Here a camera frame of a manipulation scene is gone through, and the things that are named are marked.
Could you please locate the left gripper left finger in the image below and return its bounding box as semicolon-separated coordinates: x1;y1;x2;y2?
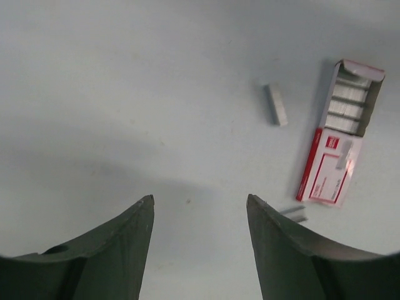
1;195;154;299

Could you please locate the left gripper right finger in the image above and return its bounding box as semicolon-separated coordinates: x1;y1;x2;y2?
246;194;399;299

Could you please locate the grey staple strip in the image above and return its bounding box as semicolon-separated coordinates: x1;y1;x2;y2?
262;82;288;127
279;205;308;223

